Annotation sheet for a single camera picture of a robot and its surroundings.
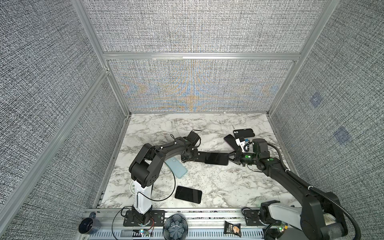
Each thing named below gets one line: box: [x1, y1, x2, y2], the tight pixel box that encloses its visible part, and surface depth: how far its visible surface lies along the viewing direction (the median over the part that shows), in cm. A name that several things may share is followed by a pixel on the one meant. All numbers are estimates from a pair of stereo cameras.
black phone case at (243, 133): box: [233, 128, 255, 139], surface depth 109 cm
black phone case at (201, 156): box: [194, 151, 207, 163], surface depth 96 cm
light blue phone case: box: [164, 155, 188, 179], surface depth 93 cm
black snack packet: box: [224, 220, 241, 238], surface depth 71 cm
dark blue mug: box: [78, 212, 101, 235], surface depth 71 cm
